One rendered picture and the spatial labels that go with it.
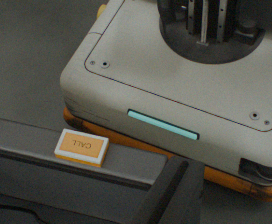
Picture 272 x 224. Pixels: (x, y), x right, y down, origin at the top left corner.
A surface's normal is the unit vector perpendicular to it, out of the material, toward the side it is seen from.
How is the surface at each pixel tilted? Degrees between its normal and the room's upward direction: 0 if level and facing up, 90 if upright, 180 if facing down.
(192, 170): 43
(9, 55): 0
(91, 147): 0
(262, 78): 0
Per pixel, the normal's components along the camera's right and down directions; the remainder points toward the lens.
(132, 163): -0.05, -0.56
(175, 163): 0.15, -0.96
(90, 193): -0.27, 0.80
